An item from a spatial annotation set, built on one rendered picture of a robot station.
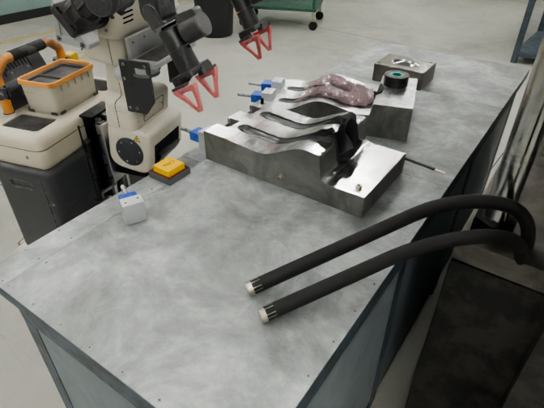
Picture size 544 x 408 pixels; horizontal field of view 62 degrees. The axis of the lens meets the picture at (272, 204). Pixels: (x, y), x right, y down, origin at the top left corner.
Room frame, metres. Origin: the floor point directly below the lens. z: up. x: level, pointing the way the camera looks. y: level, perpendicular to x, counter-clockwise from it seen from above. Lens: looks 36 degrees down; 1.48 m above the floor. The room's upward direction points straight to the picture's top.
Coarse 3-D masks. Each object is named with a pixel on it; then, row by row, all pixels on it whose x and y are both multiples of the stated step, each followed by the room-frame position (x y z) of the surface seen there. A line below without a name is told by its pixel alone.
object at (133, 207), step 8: (120, 200) 0.87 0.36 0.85; (128, 200) 0.87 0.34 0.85; (136, 200) 0.87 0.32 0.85; (128, 208) 0.85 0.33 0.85; (136, 208) 0.86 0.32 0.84; (144, 208) 0.87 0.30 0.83; (128, 216) 0.85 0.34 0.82; (136, 216) 0.86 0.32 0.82; (144, 216) 0.87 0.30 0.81; (128, 224) 0.85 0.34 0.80
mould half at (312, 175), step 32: (224, 128) 1.18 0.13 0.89; (288, 128) 1.19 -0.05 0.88; (320, 128) 1.11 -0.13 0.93; (224, 160) 1.12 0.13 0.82; (256, 160) 1.06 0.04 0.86; (288, 160) 1.00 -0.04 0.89; (320, 160) 0.95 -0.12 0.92; (352, 160) 1.05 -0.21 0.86; (384, 160) 1.05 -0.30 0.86; (320, 192) 0.94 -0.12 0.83; (352, 192) 0.90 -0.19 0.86; (384, 192) 0.99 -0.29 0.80
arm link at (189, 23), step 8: (144, 8) 1.12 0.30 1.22; (152, 8) 1.11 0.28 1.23; (192, 8) 1.11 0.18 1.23; (200, 8) 1.13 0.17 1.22; (144, 16) 1.12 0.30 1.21; (152, 16) 1.12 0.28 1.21; (176, 16) 1.12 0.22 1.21; (184, 16) 1.11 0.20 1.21; (192, 16) 1.11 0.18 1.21; (200, 16) 1.11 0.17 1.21; (152, 24) 1.12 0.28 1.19; (160, 24) 1.11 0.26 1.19; (184, 24) 1.11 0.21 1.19; (192, 24) 1.10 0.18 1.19; (200, 24) 1.10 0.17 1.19; (208, 24) 1.13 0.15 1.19; (184, 32) 1.10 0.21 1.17; (192, 32) 1.10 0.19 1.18; (200, 32) 1.09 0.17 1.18; (208, 32) 1.11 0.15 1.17; (192, 40) 1.11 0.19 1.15
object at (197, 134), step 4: (184, 128) 1.30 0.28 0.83; (196, 128) 1.28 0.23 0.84; (200, 128) 1.28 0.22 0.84; (204, 128) 1.25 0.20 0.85; (188, 132) 1.28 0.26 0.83; (192, 132) 1.25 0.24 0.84; (196, 132) 1.25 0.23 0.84; (200, 132) 1.22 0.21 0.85; (192, 136) 1.25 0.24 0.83; (196, 136) 1.24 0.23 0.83; (200, 136) 1.22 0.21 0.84; (196, 140) 1.24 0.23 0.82; (200, 140) 1.22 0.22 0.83; (200, 144) 1.23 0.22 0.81; (204, 144) 1.22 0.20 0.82; (204, 148) 1.22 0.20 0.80
